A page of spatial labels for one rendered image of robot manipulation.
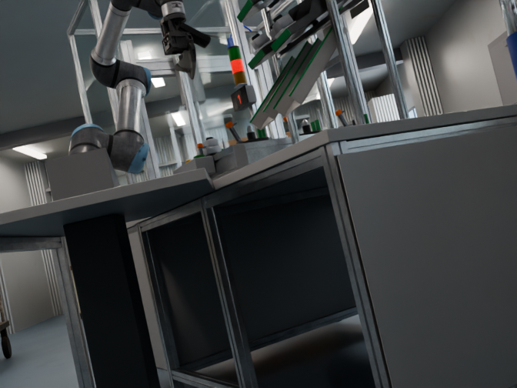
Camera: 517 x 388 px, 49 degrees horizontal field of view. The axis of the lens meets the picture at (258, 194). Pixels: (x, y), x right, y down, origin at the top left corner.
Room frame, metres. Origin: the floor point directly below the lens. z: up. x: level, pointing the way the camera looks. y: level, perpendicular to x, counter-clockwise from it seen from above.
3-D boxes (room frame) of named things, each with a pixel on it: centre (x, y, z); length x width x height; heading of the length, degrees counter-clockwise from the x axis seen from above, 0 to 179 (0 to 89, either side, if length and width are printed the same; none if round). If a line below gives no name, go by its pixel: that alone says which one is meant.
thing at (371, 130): (2.24, -0.41, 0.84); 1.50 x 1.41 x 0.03; 30
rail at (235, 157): (2.18, 0.24, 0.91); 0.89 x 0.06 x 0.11; 30
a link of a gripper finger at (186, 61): (1.84, 0.14, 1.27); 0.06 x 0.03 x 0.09; 120
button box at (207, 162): (1.98, 0.20, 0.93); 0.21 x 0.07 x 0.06; 30
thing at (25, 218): (1.83, 0.48, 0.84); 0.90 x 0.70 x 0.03; 2
